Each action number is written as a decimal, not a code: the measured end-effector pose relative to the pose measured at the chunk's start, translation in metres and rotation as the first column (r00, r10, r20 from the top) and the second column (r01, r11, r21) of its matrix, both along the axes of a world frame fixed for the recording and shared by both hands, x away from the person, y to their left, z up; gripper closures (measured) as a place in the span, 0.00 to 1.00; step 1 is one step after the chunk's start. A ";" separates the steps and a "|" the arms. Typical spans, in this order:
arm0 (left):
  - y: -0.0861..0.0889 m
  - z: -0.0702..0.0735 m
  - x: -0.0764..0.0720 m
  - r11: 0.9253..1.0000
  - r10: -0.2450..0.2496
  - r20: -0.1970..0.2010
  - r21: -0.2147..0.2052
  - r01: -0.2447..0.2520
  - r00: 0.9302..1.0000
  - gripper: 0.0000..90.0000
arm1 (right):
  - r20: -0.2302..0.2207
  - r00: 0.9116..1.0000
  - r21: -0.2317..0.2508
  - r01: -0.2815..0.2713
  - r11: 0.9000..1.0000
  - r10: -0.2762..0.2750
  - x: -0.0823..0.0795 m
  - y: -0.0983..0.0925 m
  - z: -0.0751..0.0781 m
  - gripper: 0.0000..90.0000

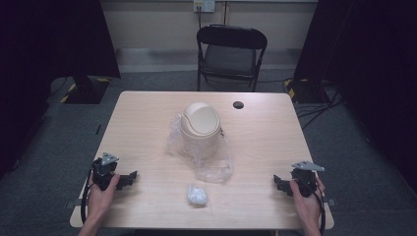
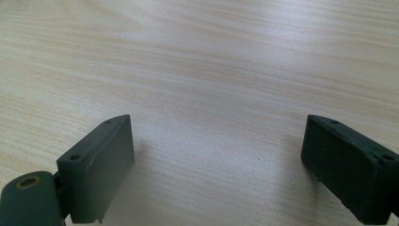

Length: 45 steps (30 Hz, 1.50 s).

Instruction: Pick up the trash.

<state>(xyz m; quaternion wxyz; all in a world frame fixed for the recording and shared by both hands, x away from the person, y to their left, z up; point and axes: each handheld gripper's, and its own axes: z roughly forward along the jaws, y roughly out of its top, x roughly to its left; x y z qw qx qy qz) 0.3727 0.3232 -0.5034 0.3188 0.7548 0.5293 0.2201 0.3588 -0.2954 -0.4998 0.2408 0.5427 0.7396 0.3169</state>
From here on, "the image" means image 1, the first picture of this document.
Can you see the person's right hand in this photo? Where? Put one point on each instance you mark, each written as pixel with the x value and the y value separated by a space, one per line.
pixel 306 206

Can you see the clear plastic bag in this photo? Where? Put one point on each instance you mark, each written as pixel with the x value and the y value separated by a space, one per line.
pixel 214 167

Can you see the black curtain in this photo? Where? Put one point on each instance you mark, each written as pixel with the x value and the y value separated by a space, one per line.
pixel 49 49
pixel 370 65

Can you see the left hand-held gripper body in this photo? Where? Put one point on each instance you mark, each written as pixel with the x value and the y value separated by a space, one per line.
pixel 104 170

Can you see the black folding chair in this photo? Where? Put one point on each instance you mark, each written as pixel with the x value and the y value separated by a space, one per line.
pixel 231 55

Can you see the beige swing-lid trash can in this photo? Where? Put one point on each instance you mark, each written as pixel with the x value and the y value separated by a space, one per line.
pixel 200 129

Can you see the black stand base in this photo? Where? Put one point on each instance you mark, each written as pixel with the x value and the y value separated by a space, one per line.
pixel 86 90
pixel 306 90

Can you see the grey table clamp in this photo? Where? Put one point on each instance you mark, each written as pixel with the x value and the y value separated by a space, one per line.
pixel 72 205

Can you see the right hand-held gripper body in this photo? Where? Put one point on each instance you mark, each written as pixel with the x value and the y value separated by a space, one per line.
pixel 305 178

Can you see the white wall outlet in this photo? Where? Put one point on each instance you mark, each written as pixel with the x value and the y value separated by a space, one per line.
pixel 204 5

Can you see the crumpled white paper ball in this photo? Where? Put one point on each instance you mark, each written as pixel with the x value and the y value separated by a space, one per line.
pixel 197 195

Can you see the black table grommet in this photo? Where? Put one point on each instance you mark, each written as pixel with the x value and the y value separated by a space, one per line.
pixel 238 105

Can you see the person's left hand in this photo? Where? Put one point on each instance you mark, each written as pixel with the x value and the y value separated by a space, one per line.
pixel 100 200

